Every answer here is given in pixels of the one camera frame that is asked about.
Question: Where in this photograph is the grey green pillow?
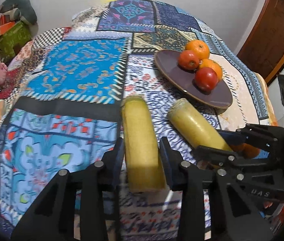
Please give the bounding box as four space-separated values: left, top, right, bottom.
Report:
0 0 37 26

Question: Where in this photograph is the large orange front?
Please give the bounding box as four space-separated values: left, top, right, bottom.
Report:
199 59 223 81

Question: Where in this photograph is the patchwork patterned bedspread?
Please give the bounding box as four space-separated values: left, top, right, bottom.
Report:
0 0 269 240

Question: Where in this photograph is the small mandarin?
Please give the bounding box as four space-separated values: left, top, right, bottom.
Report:
230 143 245 153
242 144 260 159

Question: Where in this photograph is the red tomato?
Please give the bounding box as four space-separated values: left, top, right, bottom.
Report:
194 67 219 92
178 50 199 71

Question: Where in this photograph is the orange yellow blanket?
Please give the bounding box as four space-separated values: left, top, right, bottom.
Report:
255 72 278 126

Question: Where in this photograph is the purple round plate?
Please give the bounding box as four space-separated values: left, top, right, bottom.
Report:
154 50 233 109

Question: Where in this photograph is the green cardboard box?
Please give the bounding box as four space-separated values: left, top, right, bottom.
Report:
0 21 31 63

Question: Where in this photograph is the brown wooden door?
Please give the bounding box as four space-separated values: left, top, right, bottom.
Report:
238 0 284 85

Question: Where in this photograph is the large orange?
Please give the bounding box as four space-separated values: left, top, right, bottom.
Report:
185 40 210 60
199 59 223 81

